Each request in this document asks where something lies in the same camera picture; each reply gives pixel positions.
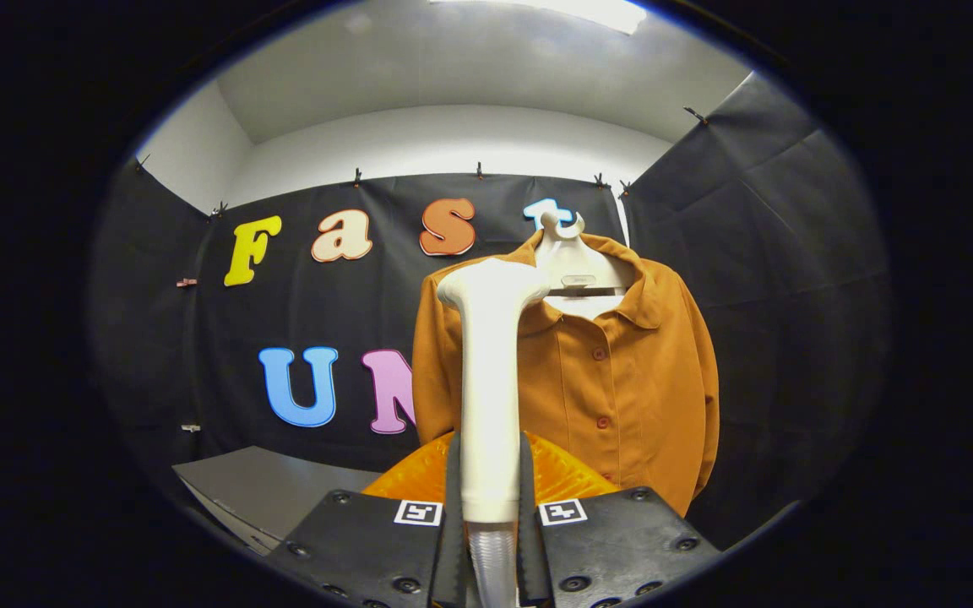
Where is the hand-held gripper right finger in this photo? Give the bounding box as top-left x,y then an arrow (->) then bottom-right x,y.
517,431 -> 722,608

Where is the grey drawer cabinet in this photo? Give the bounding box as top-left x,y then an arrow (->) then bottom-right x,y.
172,446 -> 382,556

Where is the orange button shirt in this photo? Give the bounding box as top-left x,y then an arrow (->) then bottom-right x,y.
411,230 -> 720,518

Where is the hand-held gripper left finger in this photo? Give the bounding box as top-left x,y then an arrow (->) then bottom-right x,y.
265,431 -> 477,608

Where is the white garment steamer head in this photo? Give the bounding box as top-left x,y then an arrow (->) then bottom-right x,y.
437,258 -> 552,608

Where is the white clothes hanger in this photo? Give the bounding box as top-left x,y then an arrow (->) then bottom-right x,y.
533,211 -> 635,320

